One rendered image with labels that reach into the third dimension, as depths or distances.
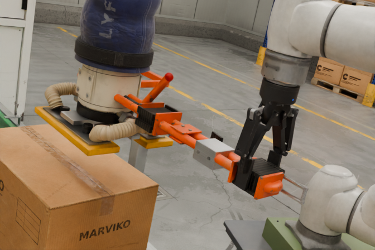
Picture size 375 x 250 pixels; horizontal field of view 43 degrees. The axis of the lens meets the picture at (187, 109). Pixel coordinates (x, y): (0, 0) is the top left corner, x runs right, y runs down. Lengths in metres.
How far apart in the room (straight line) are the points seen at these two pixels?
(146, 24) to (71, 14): 9.54
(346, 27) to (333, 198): 0.90
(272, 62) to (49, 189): 0.83
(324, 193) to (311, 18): 0.89
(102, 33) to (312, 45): 0.61
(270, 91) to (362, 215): 0.80
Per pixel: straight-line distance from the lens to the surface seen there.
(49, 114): 1.48
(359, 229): 1.67
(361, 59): 0.87
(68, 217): 1.45
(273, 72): 0.93
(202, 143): 1.08
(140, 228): 1.66
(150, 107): 1.26
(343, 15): 0.88
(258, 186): 0.97
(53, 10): 10.69
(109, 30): 1.30
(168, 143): 1.42
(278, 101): 0.94
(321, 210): 1.69
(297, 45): 0.90
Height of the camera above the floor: 1.64
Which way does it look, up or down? 16 degrees down
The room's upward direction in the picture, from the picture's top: 12 degrees clockwise
